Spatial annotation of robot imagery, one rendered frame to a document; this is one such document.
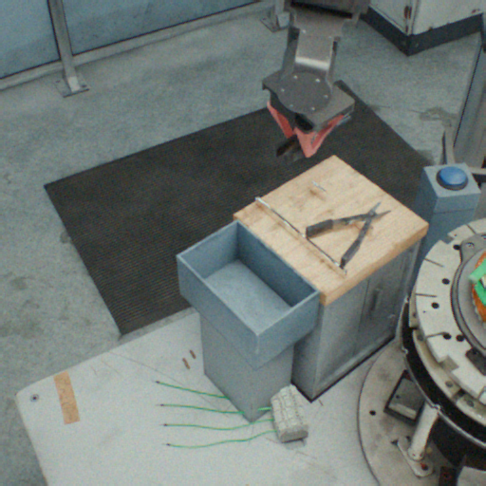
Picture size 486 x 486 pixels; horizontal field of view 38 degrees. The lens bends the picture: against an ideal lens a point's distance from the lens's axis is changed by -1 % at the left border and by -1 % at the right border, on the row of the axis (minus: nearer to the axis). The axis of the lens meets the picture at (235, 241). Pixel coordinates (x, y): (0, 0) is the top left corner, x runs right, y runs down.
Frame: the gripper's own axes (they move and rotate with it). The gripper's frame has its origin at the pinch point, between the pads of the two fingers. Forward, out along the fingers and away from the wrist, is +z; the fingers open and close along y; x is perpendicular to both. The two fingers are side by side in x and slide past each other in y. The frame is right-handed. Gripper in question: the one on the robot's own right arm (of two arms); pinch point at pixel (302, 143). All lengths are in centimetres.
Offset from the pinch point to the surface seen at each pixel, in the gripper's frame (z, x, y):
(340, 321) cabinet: 21.9, -4.0, 14.7
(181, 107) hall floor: 132, 70, -137
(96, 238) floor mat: 125, 6, -97
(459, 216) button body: 20.4, 23.1, 13.4
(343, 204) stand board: 11.8, 4.8, 4.5
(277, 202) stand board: 11.9, -2.2, -1.7
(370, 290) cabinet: 19.9, 2.0, 14.5
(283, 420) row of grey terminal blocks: 34.8, -16.1, 17.1
